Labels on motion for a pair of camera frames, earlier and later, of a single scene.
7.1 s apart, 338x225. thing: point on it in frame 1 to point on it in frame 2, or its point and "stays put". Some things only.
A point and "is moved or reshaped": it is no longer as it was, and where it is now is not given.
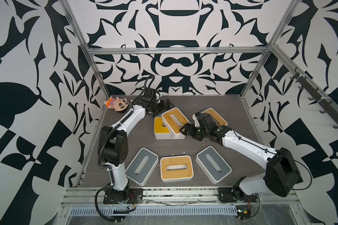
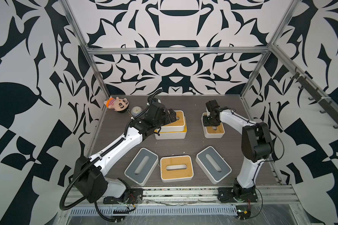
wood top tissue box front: (176, 168) stays put
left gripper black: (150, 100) to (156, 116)
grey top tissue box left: (141, 167) stays put
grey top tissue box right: (213, 165) stays put
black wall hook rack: (328, 109) stays put
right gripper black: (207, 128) to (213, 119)
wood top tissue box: (218, 119) is moved or reshaped
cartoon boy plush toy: (117, 104) stays put
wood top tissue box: (173, 120) is moved or reshaped
